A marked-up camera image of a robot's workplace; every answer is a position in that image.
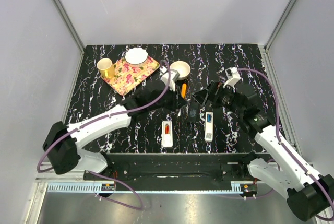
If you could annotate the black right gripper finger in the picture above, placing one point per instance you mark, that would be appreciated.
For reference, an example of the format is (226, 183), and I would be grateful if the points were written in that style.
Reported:
(201, 96)
(212, 103)

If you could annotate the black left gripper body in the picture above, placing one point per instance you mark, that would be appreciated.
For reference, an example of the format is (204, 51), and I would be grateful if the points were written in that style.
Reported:
(169, 100)

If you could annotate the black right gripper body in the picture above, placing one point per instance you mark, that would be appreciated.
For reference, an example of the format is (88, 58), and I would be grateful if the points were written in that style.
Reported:
(224, 97)

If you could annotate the white remote orange batteries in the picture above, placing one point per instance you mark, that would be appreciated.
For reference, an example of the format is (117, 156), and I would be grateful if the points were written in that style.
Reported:
(167, 140)

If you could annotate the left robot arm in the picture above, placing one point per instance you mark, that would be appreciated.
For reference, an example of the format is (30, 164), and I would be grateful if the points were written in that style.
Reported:
(64, 145)

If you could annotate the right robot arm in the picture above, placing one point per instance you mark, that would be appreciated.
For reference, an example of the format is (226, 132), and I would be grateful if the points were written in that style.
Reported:
(306, 191)

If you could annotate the blue batteries pair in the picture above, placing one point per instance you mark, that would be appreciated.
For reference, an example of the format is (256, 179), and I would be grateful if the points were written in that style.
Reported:
(209, 118)

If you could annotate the black remote control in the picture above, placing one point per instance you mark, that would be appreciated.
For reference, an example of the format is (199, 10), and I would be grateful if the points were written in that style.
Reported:
(193, 111)

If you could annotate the white remote blue batteries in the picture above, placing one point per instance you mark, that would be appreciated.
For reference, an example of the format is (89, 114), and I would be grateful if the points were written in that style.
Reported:
(208, 128)

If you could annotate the beige round bowl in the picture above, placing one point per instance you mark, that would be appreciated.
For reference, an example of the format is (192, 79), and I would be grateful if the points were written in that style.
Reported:
(182, 67)

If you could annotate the floral rectangular tray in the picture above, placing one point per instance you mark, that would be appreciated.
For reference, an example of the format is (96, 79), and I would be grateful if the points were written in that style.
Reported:
(127, 78)

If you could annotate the white scalloped bowl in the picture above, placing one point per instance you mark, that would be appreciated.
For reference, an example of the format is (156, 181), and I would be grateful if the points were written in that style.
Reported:
(136, 57)

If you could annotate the yellow mug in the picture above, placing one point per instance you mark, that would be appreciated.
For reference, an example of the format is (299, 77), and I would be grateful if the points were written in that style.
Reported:
(106, 68)

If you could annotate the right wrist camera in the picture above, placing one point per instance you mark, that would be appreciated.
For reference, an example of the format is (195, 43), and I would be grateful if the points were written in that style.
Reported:
(233, 77)

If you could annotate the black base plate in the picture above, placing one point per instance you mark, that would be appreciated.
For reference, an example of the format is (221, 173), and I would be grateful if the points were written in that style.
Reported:
(180, 172)

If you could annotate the left aluminium frame post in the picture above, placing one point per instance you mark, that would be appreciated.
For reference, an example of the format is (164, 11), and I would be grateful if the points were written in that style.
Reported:
(69, 25)

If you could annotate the aluminium frame post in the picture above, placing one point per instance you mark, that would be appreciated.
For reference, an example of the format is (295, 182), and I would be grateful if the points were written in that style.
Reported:
(69, 25)
(289, 7)

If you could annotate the right aluminium frame post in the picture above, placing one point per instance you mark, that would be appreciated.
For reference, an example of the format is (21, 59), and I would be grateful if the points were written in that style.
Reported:
(289, 7)

